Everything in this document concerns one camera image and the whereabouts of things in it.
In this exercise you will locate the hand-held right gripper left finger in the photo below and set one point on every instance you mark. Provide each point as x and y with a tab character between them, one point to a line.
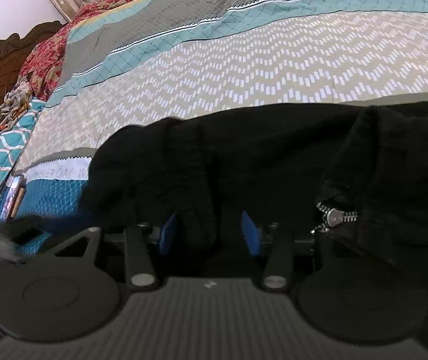
168	234

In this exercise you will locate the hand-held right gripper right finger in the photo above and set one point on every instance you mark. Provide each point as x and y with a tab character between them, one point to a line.
250	232

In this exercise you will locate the black pants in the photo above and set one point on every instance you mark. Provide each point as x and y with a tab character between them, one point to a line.
274	157

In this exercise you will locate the small brown object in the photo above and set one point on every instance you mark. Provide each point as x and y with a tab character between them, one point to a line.
18	200

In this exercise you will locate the mobile phone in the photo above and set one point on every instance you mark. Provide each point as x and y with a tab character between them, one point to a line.
10	198

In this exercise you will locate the crumpled multicoloured cloth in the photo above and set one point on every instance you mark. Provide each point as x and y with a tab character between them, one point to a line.
15	105

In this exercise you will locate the zigzag patterned bedspread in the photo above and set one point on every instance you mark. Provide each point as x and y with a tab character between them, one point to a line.
274	63

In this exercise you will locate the red floral quilt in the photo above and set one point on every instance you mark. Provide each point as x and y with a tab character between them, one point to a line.
48	60

